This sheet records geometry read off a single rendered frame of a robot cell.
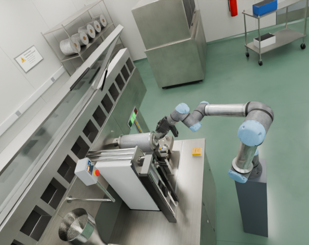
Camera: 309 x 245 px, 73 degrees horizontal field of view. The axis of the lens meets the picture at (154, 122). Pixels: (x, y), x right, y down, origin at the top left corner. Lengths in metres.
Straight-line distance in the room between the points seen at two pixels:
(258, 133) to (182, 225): 0.80
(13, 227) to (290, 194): 2.34
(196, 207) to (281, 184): 1.34
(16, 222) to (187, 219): 0.96
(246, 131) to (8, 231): 1.11
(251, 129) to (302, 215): 1.60
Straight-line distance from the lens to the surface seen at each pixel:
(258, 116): 1.10
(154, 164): 1.21
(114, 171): 1.31
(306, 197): 2.64
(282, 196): 2.61
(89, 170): 0.95
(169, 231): 1.54
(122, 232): 1.67
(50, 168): 1.24
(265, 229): 2.28
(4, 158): 0.66
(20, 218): 1.16
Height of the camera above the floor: 2.27
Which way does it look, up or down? 37 degrees down
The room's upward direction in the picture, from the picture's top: 25 degrees counter-clockwise
